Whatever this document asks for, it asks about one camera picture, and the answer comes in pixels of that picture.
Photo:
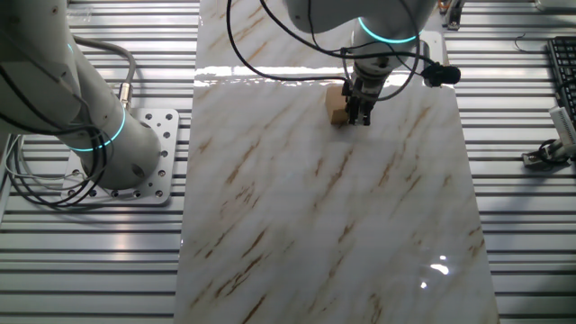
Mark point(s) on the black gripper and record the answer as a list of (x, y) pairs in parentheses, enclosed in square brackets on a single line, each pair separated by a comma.
[(364, 92)]

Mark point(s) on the small wooden block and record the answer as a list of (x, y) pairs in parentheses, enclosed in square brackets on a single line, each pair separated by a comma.
[(335, 108)]

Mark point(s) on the marble pattern mat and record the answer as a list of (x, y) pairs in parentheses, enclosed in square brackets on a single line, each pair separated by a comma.
[(292, 202)]

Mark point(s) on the grey metal clamp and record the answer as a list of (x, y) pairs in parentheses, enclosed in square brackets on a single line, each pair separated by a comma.
[(535, 158)]

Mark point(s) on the black keyboard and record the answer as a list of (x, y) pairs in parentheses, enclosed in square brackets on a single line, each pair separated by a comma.
[(564, 63)]

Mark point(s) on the grey device corner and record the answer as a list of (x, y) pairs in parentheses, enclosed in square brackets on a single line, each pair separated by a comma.
[(555, 4)]

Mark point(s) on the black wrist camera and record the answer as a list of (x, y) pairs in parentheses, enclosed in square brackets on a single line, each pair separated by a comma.
[(443, 75)]

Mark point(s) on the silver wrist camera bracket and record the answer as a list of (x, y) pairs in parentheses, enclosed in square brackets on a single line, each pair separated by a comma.
[(432, 49)]

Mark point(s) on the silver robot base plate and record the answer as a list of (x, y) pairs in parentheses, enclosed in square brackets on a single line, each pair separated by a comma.
[(164, 135)]

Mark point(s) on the silver camera on stand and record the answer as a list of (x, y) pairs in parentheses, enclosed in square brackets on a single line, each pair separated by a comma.
[(562, 123)]

